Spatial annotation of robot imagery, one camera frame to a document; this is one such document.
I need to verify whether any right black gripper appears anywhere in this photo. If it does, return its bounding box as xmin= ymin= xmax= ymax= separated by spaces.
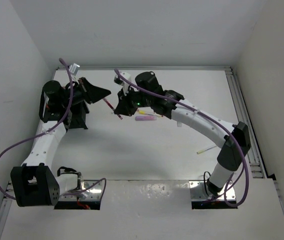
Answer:
xmin=115 ymin=84 xmax=153 ymax=116

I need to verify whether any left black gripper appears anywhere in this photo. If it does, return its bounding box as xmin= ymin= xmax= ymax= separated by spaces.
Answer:
xmin=60 ymin=77 xmax=111 ymax=108

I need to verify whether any pink clear pen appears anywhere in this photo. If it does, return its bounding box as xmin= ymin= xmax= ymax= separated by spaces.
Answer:
xmin=103 ymin=98 xmax=123 ymax=120

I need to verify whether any purple highlighter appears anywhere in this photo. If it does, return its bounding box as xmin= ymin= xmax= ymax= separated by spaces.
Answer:
xmin=135 ymin=115 xmax=158 ymax=121

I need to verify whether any yellow white pen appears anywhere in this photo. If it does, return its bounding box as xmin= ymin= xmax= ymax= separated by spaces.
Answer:
xmin=196 ymin=145 xmax=217 ymax=155

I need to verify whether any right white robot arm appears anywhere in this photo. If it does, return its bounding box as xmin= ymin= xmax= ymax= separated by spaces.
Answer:
xmin=114 ymin=69 xmax=251 ymax=197

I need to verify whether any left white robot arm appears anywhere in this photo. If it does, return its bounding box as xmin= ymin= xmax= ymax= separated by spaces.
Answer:
xmin=10 ymin=77 xmax=111 ymax=207

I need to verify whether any pink yellow marker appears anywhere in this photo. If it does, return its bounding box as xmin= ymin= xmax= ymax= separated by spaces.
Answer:
xmin=137 ymin=110 xmax=156 ymax=116

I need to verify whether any black slatted organizer bin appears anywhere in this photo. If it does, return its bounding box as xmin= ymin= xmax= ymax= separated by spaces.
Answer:
xmin=69 ymin=102 xmax=90 ymax=130

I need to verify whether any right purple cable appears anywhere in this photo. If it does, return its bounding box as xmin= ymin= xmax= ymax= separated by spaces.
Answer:
xmin=113 ymin=68 xmax=247 ymax=207

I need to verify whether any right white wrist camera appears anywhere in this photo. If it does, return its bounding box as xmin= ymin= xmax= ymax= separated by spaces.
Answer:
xmin=113 ymin=72 xmax=132 ymax=96

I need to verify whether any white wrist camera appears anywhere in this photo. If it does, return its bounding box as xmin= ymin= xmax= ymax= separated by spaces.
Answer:
xmin=113 ymin=72 xmax=132 ymax=96
xmin=68 ymin=63 xmax=80 ymax=76

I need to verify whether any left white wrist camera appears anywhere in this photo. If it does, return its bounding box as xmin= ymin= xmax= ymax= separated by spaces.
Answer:
xmin=68 ymin=63 xmax=80 ymax=76

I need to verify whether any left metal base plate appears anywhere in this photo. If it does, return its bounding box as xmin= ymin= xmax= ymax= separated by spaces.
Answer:
xmin=58 ymin=180 xmax=105 ymax=202

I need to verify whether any metal base plate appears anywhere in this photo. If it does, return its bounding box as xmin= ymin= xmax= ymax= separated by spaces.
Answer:
xmin=189 ymin=180 xmax=237 ymax=202
xmin=58 ymin=180 xmax=105 ymax=202

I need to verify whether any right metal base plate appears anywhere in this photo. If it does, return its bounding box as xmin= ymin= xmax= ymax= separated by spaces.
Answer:
xmin=189 ymin=180 xmax=237 ymax=202

